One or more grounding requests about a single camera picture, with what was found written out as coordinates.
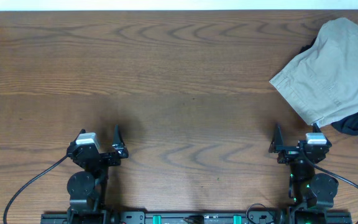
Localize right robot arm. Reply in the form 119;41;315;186
268;124;339;223

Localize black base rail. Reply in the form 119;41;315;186
40;211;353;224

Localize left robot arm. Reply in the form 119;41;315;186
67;126;129;223

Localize khaki green shorts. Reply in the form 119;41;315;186
270;17;358;127

